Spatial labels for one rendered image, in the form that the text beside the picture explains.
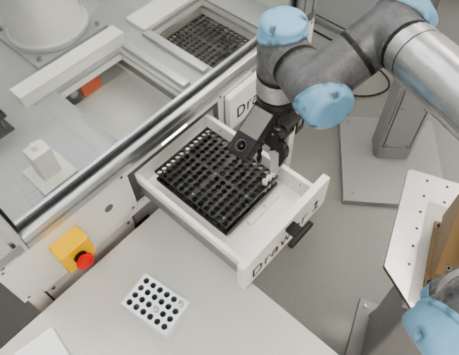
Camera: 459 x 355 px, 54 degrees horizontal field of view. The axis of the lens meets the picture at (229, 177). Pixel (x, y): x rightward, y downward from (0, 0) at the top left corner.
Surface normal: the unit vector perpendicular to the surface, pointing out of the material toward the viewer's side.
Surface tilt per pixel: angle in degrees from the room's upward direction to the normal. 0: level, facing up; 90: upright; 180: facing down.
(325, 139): 0
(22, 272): 90
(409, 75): 78
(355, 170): 5
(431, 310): 55
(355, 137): 5
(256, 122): 31
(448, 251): 40
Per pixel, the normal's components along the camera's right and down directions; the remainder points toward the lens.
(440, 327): -0.66, -0.58
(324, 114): 0.40, 0.75
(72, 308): -0.03, -0.57
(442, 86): -0.83, -0.14
